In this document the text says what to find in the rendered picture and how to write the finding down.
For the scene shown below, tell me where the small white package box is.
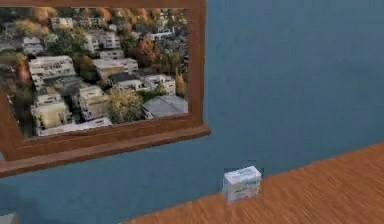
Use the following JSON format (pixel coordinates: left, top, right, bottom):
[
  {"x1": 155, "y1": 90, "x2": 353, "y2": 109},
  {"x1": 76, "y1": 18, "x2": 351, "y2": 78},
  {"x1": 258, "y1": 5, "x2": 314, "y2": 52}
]
[{"x1": 221, "y1": 165, "x2": 263, "y2": 205}]

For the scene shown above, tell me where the brown wooden framed window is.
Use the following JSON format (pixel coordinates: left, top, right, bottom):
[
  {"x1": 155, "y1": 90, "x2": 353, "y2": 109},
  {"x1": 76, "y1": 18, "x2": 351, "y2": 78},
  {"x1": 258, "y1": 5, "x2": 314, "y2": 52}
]
[{"x1": 0, "y1": 0, "x2": 212, "y2": 179}]

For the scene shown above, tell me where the pale grey block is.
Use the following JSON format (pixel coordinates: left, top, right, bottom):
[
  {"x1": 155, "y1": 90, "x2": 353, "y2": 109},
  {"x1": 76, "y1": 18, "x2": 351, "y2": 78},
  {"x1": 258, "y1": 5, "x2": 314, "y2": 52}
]
[{"x1": 0, "y1": 212, "x2": 20, "y2": 224}]

